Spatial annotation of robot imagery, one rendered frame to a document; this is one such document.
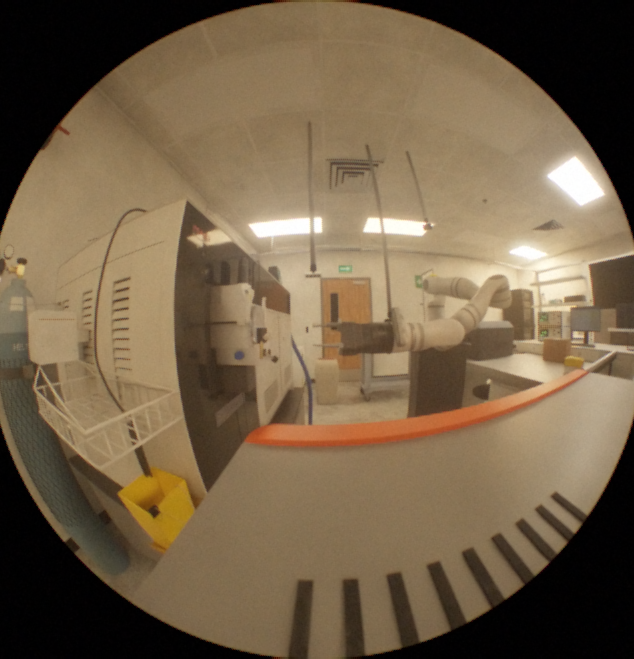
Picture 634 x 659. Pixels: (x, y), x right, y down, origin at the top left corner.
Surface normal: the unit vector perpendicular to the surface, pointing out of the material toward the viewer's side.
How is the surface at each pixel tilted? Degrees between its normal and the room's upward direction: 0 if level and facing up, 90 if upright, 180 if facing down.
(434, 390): 90
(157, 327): 90
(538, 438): 0
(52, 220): 90
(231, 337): 90
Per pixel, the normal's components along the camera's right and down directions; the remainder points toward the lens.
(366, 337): -0.19, -0.42
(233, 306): -0.04, 0.02
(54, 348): 1.00, -0.03
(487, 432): -0.03, -1.00
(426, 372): -0.29, 0.03
